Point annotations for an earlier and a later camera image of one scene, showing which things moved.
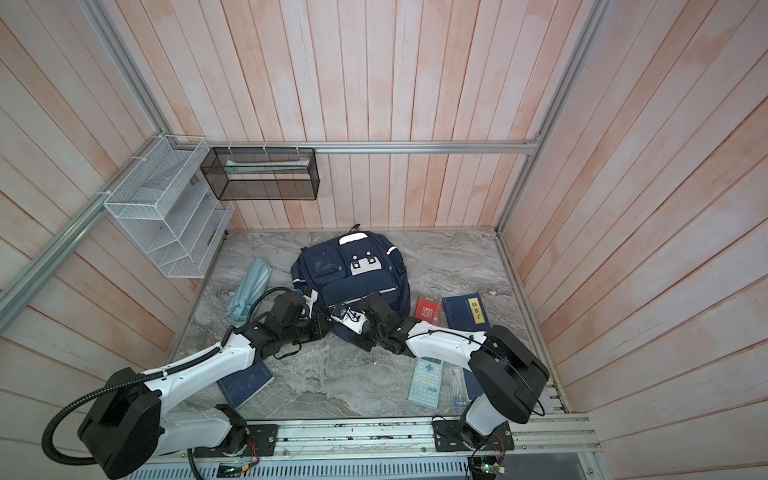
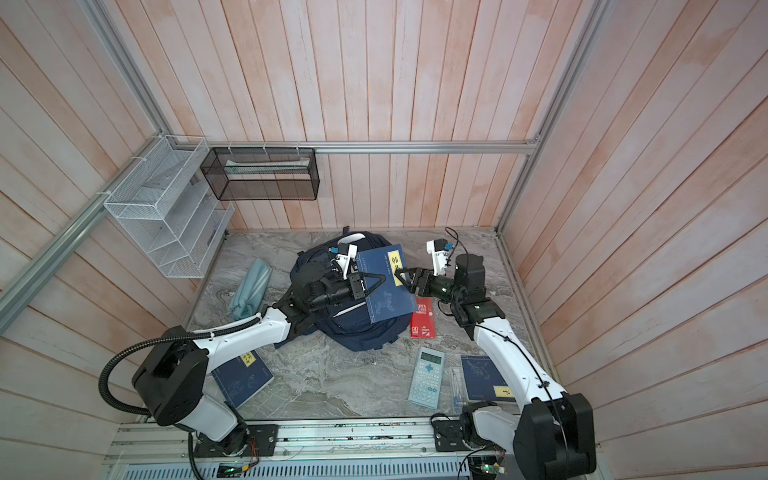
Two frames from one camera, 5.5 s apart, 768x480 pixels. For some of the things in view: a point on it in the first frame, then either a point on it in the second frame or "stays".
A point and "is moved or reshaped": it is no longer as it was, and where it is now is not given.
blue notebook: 466,312 is moved or reshaped
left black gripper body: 310,329 → 339,289
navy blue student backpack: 349,265 is moved or reshaped
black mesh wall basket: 262,173 stays
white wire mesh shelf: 167,206 stays
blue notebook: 244,384 stays
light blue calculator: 426,382 stays
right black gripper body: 369,334 → 441,287
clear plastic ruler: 458,396 stays
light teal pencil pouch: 249,288 stays
